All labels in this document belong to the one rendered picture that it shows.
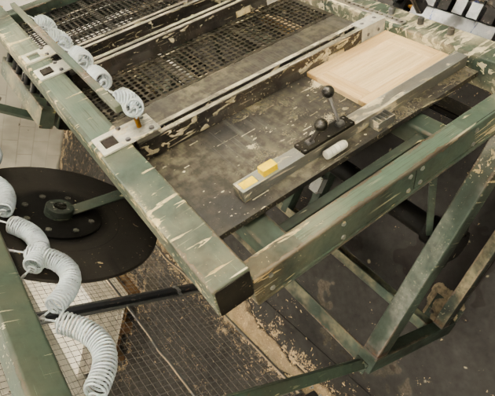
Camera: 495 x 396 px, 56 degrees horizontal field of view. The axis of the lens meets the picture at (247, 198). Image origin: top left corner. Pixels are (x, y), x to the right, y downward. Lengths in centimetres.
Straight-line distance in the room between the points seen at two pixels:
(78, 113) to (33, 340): 73
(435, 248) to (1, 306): 150
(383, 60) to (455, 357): 175
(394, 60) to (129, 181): 104
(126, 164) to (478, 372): 219
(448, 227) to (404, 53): 67
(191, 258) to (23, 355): 51
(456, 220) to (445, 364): 124
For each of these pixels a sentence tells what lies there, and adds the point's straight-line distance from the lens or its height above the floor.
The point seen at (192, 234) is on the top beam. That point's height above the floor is 189.
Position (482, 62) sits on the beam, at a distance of 178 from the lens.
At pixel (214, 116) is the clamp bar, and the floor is 157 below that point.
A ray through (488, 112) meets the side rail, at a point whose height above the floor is 111.
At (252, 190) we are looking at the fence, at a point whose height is 166.
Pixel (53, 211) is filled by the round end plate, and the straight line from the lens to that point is 191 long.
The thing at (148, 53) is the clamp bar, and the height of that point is 152.
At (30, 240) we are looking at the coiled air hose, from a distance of 168.
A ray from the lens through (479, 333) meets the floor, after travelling 281.
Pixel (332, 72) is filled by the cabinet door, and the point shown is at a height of 118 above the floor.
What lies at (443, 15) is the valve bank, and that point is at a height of 74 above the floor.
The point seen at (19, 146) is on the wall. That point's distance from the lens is 705.
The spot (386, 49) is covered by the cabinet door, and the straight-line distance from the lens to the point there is 186.
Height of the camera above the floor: 252
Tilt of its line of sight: 42 degrees down
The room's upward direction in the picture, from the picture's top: 92 degrees counter-clockwise
